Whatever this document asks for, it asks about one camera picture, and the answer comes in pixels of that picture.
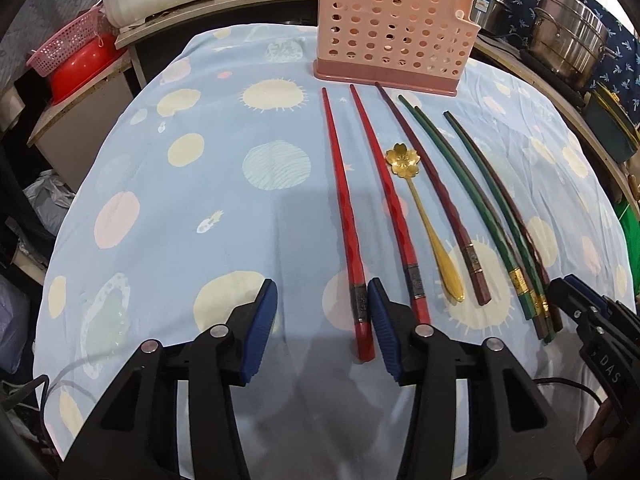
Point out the teal yellow bowl stack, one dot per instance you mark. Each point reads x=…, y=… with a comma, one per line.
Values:
x=611, y=124

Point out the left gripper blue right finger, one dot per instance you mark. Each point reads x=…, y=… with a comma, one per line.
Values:
x=393, y=324

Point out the brown chopstick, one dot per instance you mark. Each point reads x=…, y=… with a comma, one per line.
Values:
x=492, y=223

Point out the pink perforated utensil basket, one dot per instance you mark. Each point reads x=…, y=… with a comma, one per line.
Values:
x=417, y=45

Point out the gold flower spoon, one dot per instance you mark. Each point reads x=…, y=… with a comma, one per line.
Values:
x=404, y=164

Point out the silver rice cooker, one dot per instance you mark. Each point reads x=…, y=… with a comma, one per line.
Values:
x=493, y=16

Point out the black induction cooker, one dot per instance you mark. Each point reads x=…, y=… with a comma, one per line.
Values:
x=575, y=98

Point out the pink plastic basket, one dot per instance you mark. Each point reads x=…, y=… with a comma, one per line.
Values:
x=66, y=41

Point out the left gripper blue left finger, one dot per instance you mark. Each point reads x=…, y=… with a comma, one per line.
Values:
x=256, y=325

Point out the light blue patterned tablecloth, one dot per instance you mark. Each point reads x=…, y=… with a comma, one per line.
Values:
x=219, y=175

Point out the large steel steamer pot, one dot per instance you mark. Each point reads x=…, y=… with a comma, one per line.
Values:
x=569, y=39

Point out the dark red chopstick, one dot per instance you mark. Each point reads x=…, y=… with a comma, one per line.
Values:
x=515, y=209

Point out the red plastic basin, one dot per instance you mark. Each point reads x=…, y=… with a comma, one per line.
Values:
x=82, y=66

